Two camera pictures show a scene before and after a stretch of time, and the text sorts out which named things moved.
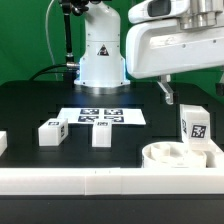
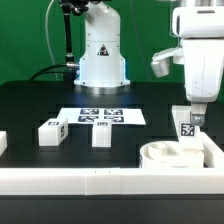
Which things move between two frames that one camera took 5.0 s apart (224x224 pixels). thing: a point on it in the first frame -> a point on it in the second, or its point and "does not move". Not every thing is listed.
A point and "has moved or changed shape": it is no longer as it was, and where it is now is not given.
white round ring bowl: [172, 154] does not move
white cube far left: [53, 132] does not move
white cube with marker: [195, 126] has moved or changed shape
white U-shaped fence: [61, 181] does not move
